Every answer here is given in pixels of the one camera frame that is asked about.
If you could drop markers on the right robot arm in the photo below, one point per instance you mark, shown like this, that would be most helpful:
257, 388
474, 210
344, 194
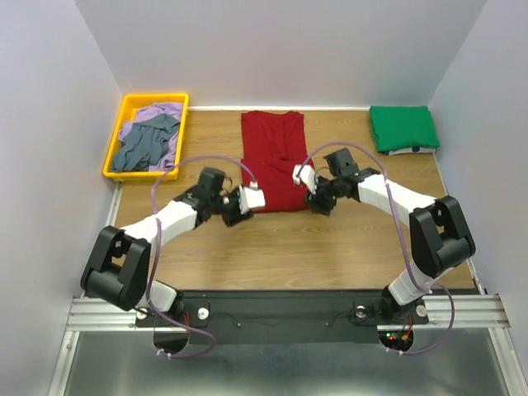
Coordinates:
440, 238

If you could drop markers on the folded green t shirt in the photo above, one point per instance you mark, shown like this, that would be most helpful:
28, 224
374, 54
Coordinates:
396, 128

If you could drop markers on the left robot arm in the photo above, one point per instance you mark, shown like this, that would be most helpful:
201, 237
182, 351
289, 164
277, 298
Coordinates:
118, 269

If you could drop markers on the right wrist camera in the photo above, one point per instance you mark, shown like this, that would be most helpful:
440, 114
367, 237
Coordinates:
305, 175

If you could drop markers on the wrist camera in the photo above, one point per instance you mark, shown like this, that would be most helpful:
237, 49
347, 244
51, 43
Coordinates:
305, 175
251, 197

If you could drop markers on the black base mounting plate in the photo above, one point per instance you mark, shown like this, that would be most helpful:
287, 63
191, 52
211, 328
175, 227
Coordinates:
294, 316

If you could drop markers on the lavender t shirt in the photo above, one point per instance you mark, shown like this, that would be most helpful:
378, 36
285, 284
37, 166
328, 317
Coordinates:
145, 113

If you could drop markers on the red t shirt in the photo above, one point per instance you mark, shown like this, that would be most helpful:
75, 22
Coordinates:
273, 144

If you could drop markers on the grey-blue t shirt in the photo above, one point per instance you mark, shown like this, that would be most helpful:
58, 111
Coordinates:
149, 146

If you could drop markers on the yellow plastic bin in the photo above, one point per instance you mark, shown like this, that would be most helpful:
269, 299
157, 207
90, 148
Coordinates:
130, 105

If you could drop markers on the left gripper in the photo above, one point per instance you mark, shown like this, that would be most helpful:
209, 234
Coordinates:
236, 217

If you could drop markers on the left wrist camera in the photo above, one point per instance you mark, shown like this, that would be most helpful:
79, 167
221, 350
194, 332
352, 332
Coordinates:
251, 197

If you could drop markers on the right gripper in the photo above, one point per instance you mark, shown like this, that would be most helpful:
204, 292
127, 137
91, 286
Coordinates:
314, 200

